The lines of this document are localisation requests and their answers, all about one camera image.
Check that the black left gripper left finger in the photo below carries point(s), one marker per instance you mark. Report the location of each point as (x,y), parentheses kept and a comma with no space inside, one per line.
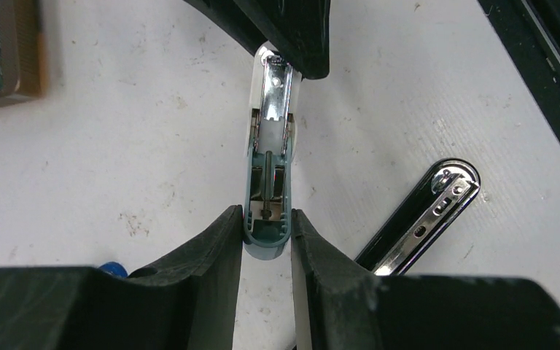
(184,300)

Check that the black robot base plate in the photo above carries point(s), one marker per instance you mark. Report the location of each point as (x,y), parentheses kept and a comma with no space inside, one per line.
(530,33)

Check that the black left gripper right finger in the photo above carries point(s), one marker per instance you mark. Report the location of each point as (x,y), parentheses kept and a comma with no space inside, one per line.
(340,305)

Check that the brown wooden tray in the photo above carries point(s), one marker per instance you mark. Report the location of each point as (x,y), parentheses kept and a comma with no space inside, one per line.
(23,56)

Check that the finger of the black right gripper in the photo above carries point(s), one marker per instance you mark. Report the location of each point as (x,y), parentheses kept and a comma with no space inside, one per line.
(299,29)

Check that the black stapler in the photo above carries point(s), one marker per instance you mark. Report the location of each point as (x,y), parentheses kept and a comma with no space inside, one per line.
(441,195)

